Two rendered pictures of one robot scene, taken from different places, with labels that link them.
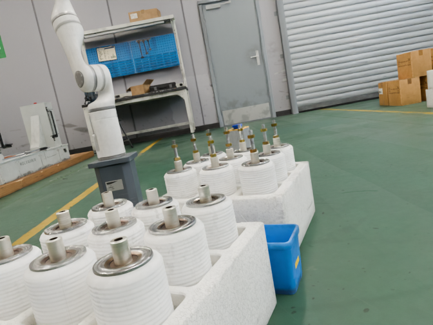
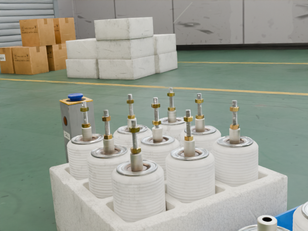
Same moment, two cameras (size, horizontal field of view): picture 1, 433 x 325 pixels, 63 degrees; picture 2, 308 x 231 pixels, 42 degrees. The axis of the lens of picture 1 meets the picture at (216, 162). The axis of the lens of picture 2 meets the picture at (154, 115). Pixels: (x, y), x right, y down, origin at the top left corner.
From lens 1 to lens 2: 0.90 m
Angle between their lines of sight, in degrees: 55
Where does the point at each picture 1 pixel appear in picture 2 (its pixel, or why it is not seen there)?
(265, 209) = (272, 195)
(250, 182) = (250, 166)
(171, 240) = not seen: outside the picture
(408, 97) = (37, 66)
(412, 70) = (39, 38)
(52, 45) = not seen: outside the picture
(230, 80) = not seen: outside the picture
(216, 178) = (211, 168)
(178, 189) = (157, 198)
